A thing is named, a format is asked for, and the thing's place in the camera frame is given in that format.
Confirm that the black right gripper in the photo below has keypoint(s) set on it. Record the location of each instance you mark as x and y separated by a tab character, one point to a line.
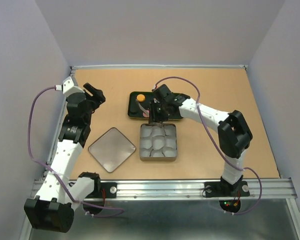
154	117

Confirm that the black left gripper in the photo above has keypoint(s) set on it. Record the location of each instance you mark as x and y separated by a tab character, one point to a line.
97	96

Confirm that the round orange cookie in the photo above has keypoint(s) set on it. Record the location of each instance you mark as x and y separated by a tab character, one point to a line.
140	98

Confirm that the black round cookie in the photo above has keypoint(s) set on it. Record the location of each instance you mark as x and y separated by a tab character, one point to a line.
133	110

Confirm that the metal tongs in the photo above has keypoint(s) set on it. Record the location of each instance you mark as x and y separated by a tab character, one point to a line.
150	120

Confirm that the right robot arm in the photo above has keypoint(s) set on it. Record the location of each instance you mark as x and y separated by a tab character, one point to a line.
228	131

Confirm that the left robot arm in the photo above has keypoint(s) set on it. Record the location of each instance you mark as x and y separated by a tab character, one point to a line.
53	207

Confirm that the pink round cookie lower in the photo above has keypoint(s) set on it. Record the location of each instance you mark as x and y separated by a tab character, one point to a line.
146	114

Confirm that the black cookie tray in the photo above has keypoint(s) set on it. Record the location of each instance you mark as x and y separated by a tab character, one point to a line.
149	97

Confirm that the square cookie tin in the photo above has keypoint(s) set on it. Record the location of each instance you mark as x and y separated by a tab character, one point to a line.
158	142

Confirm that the tin lid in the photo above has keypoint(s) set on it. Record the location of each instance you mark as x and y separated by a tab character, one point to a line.
111	149

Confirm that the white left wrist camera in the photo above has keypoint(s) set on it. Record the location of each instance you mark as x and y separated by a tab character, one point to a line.
68	87

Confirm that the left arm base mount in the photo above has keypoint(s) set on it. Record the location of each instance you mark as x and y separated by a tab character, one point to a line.
105	190

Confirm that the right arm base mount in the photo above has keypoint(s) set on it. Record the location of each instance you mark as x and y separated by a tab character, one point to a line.
223	189

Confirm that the aluminium front rail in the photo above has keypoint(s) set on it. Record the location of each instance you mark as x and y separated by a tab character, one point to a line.
192	190

